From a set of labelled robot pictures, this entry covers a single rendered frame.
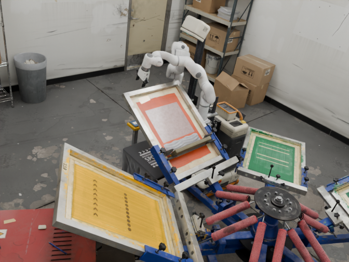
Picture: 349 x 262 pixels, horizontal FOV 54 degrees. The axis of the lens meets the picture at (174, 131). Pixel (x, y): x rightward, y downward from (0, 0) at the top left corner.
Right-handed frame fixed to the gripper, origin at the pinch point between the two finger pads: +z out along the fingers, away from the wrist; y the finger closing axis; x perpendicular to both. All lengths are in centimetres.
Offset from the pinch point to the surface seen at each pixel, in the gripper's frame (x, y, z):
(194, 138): -12, -66, 7
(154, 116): 11.3, -37.4, 0.6
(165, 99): -8.3, -25.9, -2.0
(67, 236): 110, -91, 12
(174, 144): 9, -65, 7
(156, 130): 17, -49, 3
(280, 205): 2, -149, -28
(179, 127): -6, -53, 4
